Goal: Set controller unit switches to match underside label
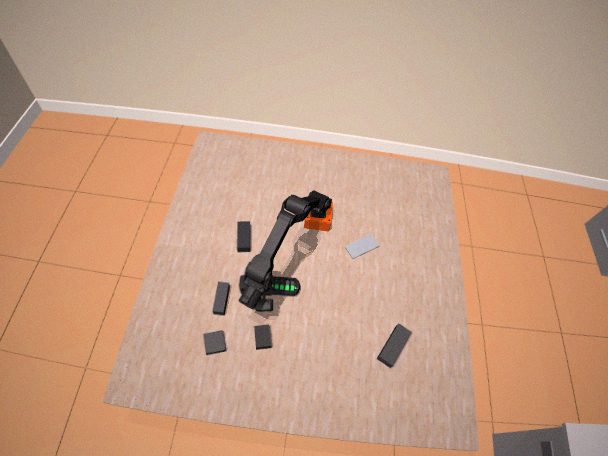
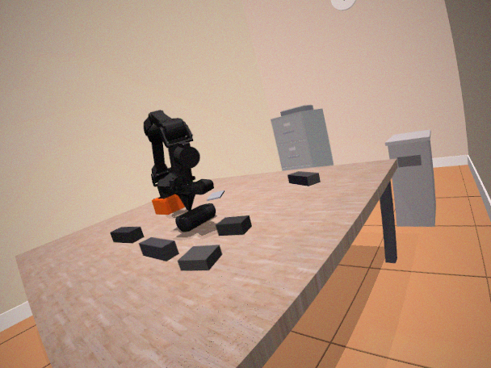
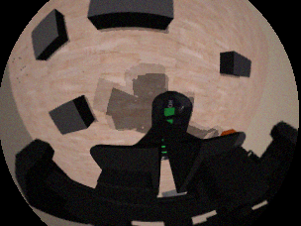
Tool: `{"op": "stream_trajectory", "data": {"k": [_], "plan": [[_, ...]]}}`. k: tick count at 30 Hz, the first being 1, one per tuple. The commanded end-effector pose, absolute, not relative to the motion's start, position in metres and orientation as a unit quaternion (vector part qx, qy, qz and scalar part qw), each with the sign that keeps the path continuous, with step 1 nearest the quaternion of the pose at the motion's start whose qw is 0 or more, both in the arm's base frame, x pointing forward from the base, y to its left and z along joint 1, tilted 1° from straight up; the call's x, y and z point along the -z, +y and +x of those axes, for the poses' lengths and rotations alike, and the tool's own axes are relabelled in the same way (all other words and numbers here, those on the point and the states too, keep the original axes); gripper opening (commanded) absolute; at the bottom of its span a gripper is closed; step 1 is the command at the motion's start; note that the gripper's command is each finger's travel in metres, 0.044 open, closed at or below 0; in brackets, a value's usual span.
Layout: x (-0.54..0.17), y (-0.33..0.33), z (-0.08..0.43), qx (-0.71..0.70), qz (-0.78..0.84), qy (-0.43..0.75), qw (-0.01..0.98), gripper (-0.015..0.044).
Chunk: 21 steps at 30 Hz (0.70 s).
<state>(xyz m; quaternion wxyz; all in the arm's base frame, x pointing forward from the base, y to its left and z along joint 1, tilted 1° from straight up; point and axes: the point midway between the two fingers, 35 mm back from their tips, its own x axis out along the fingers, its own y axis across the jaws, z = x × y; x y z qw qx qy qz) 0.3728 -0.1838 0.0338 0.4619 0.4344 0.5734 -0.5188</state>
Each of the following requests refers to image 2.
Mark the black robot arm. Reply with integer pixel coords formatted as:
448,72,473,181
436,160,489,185
143,110,200,199

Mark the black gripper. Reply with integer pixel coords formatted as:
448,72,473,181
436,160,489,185
169,164,214,211

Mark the dark grey controller unit with label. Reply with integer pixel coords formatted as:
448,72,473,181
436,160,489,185
175,203,216,232

